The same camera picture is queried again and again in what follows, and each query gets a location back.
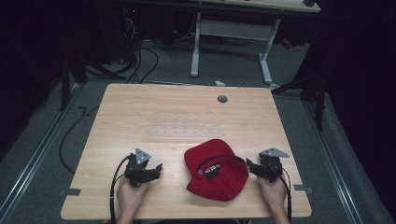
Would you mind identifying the grey tape strip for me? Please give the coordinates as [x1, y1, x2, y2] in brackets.
[293, 184, 314, 195]
[58, 188, 82, 198]

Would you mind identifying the white-framed desk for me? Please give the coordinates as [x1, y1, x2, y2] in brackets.
[190, 0, 321, 86]

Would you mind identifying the metal floor rail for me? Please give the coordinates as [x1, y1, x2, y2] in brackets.
[0, 83, 84, 220]
[303, 98, 365, 224]

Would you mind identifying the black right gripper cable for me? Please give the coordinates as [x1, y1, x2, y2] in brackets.
[274, 166, 293, 224]

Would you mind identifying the person's left hand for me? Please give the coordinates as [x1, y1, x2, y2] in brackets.
[116, 175, 151, 218]

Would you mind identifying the person's right hand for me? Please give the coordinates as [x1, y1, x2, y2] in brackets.
[256, 175, 289, 217]

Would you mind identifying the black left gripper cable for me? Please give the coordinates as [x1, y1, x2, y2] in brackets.
[108, 154, 132, 224]

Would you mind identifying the bundle of black cables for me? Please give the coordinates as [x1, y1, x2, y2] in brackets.
[122, 18, 160, 85]

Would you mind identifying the clear tape patch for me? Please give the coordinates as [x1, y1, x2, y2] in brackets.
[148, 115, 224, 138]

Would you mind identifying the black metal stand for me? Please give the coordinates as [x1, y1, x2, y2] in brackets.
[58, 54, 127, 112]
[270, 73, 329, 133]

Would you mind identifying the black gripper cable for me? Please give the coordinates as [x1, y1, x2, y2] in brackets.
[274, 166, 293, 224]
[108, 154, 132, 224]

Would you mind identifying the black floor cable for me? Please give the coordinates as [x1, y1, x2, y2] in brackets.
[58, 105, 101, 175]

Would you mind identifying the dark computer tower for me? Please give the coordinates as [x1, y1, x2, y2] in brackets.
[120, 5, 142, 64]

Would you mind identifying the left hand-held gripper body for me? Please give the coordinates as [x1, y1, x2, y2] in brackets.
[124, 147, 152, 189]

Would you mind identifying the red baseball cap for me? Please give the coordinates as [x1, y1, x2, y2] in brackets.
[183, 138, 250, 203]

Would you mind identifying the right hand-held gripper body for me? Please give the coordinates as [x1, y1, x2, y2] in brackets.
[258, 147, 291, 184]

